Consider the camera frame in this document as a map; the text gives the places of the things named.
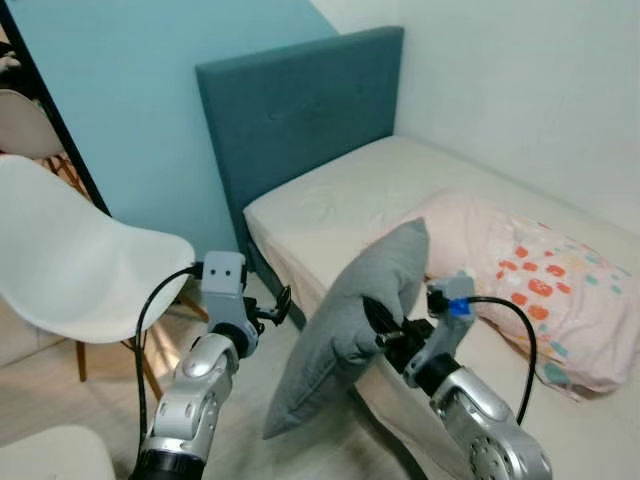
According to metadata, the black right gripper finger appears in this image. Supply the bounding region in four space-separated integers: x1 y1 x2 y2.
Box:
362 295 406 341

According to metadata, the grey square pillow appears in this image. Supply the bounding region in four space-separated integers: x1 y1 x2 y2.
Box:
262 218 431 441

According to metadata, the pink patterned pillow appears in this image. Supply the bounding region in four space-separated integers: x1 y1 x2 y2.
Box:
395 190 640 396

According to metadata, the white shell chair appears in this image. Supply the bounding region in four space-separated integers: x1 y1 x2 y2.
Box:
0 155 198 401

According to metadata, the beige shell chair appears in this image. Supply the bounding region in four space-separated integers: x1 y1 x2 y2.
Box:
0 88 66 161

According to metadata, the beige bed mattress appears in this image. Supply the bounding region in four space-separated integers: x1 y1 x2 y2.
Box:
243 135 640 480

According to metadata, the teal upholstered headboard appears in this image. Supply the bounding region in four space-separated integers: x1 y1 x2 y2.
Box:
195 25 406 261

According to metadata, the white rounded stool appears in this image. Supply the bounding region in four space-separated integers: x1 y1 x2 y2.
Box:
0 425 116 480

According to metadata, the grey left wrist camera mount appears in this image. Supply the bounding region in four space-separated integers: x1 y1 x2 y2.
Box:
200 250 251 331

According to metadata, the black door frame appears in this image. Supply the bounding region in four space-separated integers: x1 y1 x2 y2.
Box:
0 20 111 216

